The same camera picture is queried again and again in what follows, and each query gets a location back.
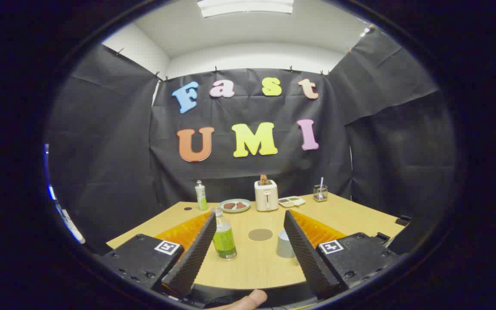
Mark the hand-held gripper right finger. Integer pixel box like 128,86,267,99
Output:
283,210,401,300

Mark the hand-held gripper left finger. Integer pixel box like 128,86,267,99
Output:
100,211,217,298

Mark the pale grey cup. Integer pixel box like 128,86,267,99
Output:
276,229,297,259

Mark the green label juice bottle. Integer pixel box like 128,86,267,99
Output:
212,208,238,260

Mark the round brown coaster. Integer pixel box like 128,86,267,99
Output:
248,228,273,242

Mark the white and green tube bottle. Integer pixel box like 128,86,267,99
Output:
195,180,208,211

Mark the wooden table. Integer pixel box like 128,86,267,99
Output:
106,192,406,290

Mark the white divided snack tray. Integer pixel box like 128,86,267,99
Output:
278,196,306,208

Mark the pale green plate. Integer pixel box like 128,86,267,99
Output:
219,198,251,213

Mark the cream toaster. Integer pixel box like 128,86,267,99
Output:
254,180,279,212

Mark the black backdrop cloth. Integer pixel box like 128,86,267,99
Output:
46,28,457,254

